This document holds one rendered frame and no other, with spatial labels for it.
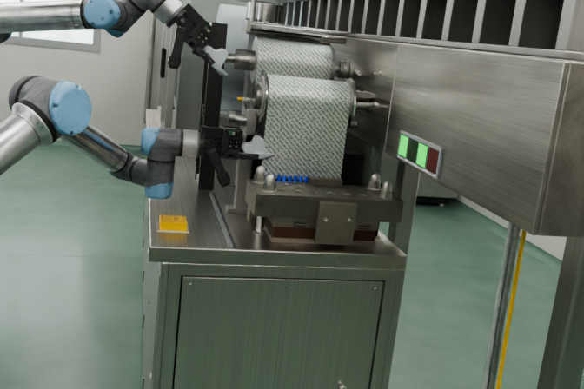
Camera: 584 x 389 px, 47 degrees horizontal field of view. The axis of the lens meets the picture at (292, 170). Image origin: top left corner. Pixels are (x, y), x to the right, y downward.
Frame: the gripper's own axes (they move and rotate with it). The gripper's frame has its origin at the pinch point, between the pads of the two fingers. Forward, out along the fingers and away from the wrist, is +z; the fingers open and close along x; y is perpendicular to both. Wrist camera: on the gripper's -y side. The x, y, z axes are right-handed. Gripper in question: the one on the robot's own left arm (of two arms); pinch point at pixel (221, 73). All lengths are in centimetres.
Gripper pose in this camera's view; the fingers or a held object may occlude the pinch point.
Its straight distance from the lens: 192.7
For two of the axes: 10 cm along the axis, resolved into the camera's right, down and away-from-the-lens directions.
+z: 6.8, 6.7, 3.0
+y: 7.1, -7.1, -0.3
